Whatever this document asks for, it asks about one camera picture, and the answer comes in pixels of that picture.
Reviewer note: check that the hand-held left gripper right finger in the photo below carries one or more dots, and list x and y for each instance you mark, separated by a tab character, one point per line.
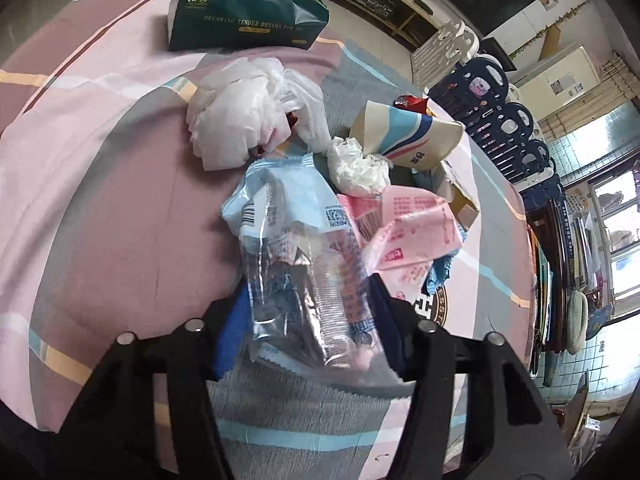
402	350

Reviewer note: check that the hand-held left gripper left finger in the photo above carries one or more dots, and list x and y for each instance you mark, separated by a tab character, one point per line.
227	345

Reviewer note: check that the clear blue plastic wrapper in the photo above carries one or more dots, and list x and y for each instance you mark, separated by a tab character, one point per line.
300	270

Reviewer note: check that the striped paper cup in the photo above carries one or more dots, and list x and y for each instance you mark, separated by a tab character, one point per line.
400	135

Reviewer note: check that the red snack wrapper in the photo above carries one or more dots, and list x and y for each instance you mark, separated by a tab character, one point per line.
412	104

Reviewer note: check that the teal crumpled wrapper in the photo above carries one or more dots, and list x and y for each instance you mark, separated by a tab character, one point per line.
440	272

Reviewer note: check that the pink printed wrapper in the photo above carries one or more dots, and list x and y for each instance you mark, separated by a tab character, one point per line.
415	230

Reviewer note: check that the small brown cardboard box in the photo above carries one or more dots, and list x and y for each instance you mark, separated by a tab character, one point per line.
457	195

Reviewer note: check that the grey green cushion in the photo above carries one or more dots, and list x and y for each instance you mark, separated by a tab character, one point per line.
577	320

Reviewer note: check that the crumpled white tissue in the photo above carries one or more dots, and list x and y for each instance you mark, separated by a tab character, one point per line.
357	167

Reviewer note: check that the plaid pink grey blanket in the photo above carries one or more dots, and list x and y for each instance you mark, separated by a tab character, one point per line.
100	200

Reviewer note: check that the crumpled white plastic bag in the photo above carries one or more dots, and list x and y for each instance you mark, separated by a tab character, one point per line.
235	110

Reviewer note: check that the window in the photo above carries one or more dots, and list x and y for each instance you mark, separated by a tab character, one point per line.
617	240

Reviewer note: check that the dark blue baby fence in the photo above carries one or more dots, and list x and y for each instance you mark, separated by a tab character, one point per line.
500	125

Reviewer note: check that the white plastic chair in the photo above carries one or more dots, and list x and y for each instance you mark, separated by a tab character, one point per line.
445	50

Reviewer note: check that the black monitor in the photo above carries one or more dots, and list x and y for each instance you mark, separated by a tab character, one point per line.
497	55

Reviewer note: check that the beige curtain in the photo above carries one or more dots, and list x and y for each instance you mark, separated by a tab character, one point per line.
595	105

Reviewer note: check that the white standing air conditioner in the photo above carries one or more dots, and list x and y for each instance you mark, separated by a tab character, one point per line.
560	75

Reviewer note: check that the yellow wooden television cabinet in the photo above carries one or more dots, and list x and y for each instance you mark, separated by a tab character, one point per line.
415	15

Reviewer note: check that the green tissue pack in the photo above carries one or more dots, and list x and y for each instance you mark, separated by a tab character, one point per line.
240	5

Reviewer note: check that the green ivy garland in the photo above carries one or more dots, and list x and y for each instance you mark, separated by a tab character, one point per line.
560	20

